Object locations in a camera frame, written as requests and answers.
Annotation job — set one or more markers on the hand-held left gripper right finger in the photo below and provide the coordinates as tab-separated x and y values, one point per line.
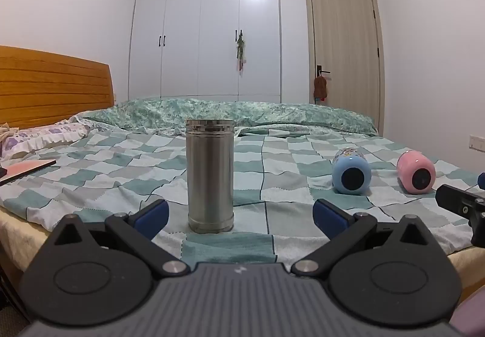
329	218

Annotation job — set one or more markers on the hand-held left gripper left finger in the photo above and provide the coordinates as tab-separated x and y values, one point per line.
153	218

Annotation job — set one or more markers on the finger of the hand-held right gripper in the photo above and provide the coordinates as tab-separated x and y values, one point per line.
482	180
460	200

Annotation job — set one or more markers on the stainless steel cup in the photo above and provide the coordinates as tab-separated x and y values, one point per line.
210	177

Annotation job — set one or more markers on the blue cup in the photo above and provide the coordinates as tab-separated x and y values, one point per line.
350	174

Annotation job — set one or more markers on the pink cup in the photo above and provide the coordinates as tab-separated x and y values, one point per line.
415	172

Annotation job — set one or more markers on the checkered green blanket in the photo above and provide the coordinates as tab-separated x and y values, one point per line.
121	177

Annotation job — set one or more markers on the purple cloth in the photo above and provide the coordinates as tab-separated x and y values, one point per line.
471	316

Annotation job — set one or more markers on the green floral quilt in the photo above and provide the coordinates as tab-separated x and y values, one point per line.
265	115

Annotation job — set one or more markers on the brown plush pendant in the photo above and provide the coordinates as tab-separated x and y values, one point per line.
320	87

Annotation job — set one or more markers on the pink book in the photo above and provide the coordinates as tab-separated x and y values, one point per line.
26	169

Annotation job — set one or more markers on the purple floral pillow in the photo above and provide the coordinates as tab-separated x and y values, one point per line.
41	138

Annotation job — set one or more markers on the beige bed sheet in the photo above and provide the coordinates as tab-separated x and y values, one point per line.
15	242

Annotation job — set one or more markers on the wooden headboard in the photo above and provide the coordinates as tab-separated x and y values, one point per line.
49	90

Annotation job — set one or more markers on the beige cloth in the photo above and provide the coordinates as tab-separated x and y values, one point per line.
7	131

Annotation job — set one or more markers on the beige door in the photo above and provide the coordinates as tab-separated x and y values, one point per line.
346	49

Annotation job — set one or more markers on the white wardrobe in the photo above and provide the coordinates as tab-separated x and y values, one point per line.
204	37

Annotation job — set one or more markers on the green hanging ornament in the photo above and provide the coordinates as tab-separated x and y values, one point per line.
241	50

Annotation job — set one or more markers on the white wall socket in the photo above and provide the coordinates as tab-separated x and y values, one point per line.
477	142

